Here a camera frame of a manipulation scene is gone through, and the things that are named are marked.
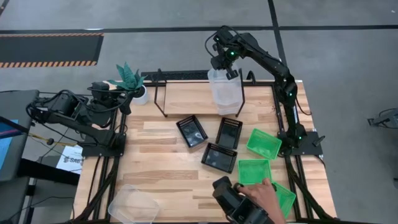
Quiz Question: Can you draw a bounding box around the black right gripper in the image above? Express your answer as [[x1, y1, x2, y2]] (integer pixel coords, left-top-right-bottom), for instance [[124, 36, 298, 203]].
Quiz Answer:
[[210, 43, 241, 80]]

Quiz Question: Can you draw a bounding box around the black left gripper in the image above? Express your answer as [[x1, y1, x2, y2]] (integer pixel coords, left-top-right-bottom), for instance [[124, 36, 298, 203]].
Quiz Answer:
[[90, 81, 131, 114]]

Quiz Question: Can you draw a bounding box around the clear plastic basket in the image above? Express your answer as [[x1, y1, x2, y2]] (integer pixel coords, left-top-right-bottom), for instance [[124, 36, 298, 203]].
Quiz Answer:
[[207, 67, 244, 108], [214, 93, 244, 116], [108, 184, 160, 224]]

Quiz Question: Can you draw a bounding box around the black slotted plastic basket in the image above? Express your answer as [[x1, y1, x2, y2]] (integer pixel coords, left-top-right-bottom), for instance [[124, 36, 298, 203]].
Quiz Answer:
[[215, 116, 244, 151], [200, 142, 238, 174], [175, 114, 209, 149]]

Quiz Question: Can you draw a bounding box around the green mesh plastic basket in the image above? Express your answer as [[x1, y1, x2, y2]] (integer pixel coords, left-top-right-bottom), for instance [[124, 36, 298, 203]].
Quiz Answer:
[[270, 182, 297, 220], [237, 159, 273, 187], [246, 128, 283, 161]]

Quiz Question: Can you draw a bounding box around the person's forearm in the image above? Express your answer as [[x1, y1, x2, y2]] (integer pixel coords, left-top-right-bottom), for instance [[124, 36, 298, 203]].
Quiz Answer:
[[264, 203, 287, 224]]

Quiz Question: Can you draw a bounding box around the green snake plant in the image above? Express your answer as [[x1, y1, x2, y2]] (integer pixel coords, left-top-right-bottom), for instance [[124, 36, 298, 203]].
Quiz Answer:
[[107, 61, 147, 91]]

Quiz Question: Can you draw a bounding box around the white round plant pot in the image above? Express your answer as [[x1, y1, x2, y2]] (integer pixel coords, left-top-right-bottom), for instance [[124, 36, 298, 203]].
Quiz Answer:
[[132, 85, 150, 106]]

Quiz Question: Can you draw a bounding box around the black ribbed floor strip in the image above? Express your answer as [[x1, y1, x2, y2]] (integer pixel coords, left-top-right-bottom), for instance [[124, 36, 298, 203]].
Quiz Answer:
[[141, 70, 211, 82]]

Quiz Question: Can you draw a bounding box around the black hazard-striped floor mat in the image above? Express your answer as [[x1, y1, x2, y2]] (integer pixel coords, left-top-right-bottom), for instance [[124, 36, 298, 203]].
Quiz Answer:
[[0, 32, 105, 69]]

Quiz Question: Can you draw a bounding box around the white printed paper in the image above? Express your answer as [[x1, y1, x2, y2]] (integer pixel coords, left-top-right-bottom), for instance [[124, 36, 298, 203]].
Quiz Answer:
[[55, 145, 84, 175]]

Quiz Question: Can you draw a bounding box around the black desk crossbar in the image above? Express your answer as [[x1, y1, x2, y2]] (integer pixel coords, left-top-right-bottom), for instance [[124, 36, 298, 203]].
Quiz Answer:
[[17, 158, 80, 186]]

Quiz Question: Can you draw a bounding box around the blue sheet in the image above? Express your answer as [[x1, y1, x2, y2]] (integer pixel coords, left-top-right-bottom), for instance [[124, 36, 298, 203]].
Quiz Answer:
[[0, 119, 19, 170]]

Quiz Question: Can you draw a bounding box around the person's hand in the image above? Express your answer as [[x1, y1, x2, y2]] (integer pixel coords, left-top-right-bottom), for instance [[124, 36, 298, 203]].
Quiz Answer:
[[238, 177, 282, 215]]

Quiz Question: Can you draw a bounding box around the grey chair base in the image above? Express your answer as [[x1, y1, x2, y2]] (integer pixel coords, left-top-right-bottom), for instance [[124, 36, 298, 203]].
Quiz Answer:
[[367, 108, 398, 129]]

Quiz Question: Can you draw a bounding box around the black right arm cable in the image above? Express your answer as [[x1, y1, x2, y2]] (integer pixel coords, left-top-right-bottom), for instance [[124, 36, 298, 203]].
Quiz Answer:
[[204, 30, 220, 59]]

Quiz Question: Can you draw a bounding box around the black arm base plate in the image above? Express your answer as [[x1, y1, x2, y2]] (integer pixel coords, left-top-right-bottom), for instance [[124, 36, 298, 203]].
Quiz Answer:
[[278, 131, 324, 157], [81, 132, 127, 157]]

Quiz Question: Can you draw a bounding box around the black aluminium table frame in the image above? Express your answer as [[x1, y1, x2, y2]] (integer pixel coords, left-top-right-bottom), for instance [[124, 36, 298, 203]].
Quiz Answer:
[[71, 79, 340, 224]]

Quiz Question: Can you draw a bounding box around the black clamp handle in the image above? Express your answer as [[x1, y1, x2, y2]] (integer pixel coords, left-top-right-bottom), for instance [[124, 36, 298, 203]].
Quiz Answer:
[[312, 134, 326, 147]]

